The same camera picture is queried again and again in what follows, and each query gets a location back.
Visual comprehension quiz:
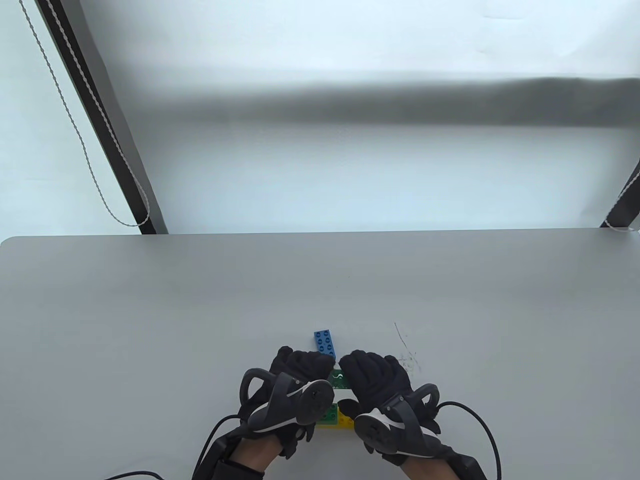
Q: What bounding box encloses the person's right hand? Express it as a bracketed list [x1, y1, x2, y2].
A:
[338, 349, 451, 466]

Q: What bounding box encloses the person's left hand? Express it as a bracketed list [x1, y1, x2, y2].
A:
[237, 346, 337, 458]

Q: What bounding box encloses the blue lego brick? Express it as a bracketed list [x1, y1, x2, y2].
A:
[313, 329, 337, 357]

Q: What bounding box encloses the person's right forearm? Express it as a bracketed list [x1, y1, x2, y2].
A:
[400, 450, 458, 480]

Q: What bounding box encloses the person's left forearm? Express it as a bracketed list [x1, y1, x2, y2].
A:
[235, 432, 281, 473]

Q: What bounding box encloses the dark grey left hand controller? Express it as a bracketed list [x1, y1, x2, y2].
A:
[240, 368, 335, 435]

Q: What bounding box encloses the dark grey hand controller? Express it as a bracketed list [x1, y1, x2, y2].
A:
[240, 368, 335, 435]
[352, 384, 443, 458]

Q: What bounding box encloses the dark grey right hand controller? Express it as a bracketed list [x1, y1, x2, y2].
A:
[352, 384, 443, 458]

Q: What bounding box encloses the black left wrist module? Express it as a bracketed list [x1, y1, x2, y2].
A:
[192, 432, 241, 480]

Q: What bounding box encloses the black wrist module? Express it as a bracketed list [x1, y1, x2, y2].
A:
[192, 432, 241, 480]
[450, 447, 488, 480]

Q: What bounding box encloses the black right wrist module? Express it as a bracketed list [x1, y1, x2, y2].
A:
[450, 447, 488, 480]

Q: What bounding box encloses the black left glove cable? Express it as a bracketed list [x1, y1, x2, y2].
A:
[100, 412, 243, 480]

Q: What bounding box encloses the black glove cable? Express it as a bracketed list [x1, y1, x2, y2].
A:
[100, 412, 243, 480]
[435, 401, 501, 480]

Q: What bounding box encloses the black right glove cable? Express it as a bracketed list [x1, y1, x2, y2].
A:
[435, 401, 501, 480]

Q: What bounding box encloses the black left wrist strap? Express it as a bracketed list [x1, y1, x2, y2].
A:
[215, 460, 266, 480]

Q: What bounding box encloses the black frame post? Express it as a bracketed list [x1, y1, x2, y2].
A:
[598, 160, 640, 230]
[37, 0, 168, 236]

